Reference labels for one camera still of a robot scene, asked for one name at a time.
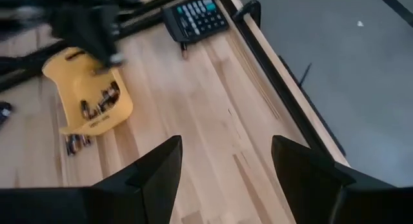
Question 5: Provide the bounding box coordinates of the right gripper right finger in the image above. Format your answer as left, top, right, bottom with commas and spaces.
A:
270, 135, 413, 224

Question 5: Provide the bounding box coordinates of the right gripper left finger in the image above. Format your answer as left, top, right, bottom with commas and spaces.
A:
0, 135, 184, 224

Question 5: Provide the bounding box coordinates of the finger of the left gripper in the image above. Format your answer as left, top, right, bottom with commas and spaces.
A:
92, 51, 126, 76

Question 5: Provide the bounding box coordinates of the yellow plastic bin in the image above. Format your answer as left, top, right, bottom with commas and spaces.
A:
41, 46, 134, 137

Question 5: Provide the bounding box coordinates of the black calculator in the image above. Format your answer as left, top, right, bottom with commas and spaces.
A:
162, 0, 230, 44

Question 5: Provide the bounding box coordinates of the black zip tie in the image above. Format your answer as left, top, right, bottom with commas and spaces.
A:
298, 62, 313, 88

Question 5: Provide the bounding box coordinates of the black arched bracket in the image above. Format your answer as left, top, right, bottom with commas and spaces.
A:
232, 0, 262, 28

